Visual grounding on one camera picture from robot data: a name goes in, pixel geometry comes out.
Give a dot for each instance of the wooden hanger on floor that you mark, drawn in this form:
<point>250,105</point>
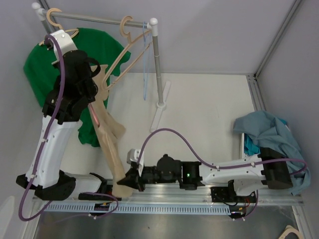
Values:
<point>290,230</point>

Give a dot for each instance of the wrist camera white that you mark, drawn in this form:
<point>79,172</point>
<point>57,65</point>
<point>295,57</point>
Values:
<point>135,155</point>
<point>64,42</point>

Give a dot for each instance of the teal t shirt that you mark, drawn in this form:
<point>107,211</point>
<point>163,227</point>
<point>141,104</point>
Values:
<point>249,147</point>

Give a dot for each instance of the beige wooden hanger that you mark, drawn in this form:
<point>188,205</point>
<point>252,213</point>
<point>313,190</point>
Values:
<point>131,42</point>

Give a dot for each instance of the pink wire hanger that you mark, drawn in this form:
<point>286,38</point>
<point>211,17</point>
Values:
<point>94,115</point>

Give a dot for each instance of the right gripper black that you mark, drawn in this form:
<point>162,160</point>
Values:
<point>131,177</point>

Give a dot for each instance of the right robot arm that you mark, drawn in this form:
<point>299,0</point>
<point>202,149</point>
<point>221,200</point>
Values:
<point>243,177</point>

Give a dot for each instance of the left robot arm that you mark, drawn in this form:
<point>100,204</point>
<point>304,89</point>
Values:
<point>45,176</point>

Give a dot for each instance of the green t shirt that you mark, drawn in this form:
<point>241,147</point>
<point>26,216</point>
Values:
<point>42,75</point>

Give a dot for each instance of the blue wire hanger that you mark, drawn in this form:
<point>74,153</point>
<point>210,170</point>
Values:
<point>146,56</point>

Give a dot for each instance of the grey blue t shirt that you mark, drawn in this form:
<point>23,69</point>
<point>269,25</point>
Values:
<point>267,130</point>

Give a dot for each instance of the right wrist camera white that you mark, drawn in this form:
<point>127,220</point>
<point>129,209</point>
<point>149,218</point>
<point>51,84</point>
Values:
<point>135,155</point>

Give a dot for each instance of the metal clothes rack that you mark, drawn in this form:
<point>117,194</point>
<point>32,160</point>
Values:
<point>163,91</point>

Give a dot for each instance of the slotted cable duct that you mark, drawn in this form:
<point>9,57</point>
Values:
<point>131,208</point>

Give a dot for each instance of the white laundry basket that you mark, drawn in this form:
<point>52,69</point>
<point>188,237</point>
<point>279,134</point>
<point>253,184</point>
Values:
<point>242,146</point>

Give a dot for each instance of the beige t shirt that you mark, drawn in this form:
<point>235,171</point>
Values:
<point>108,134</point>

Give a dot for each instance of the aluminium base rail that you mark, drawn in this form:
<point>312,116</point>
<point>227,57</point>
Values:
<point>172,194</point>

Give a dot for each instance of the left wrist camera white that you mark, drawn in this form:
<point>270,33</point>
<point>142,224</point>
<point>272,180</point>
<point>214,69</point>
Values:
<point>64,42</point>

